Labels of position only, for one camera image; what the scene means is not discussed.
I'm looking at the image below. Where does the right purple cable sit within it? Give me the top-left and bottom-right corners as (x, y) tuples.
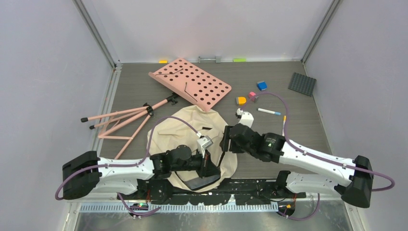
(241, 91), (396, 222)

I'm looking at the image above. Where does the yellow eraser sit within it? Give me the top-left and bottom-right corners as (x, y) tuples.
(236, 97), (247, 106)

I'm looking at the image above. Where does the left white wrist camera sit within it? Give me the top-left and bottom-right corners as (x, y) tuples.
(196, 132), (213, 158)

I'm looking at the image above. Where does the dark grey studded plate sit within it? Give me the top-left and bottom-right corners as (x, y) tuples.
(288, 73), (317, 97)

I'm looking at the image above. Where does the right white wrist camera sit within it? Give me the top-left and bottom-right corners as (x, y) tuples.
(235, 108), (254, 128)

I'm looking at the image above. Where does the metal wall bracket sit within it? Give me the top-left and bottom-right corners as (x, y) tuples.
(197, 56), (221, 63)

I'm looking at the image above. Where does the yellow capped white marker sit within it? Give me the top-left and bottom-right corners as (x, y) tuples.
(281, 115), (287, 136)

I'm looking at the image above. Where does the blue capped white marker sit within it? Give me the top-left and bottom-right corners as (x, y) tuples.
(257, 108), (281, 116)

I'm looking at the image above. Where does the pink eraser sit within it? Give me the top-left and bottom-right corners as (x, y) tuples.
(248, 91), (259, 102)

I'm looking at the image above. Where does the purple cable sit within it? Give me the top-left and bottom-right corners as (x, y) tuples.
(55, 115), (203, 218)
(241, 91), (396, 222)

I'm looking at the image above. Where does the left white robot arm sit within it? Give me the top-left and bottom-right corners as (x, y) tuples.
(55, 145), (221, 200)

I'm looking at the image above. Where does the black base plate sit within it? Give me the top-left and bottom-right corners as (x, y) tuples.
(122, 179), (306, 205)

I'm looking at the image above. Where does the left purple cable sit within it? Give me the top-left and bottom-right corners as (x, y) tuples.
(55, 115), (203, 218)

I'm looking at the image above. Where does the blue eraser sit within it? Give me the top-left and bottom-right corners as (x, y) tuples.
(256, 81), (268, 91)

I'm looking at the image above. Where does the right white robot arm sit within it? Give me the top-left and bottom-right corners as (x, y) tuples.
(220, 124), (373, 208)

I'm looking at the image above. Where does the pink music stand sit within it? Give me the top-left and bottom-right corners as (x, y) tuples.
(80, 58), (232, 159)

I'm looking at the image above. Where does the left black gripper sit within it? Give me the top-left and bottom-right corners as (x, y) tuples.
(171, 148), (220, 179)

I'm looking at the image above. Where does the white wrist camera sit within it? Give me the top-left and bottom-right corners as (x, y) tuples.
(235, 108), (254, 128)
(196, 132), (213, 158)

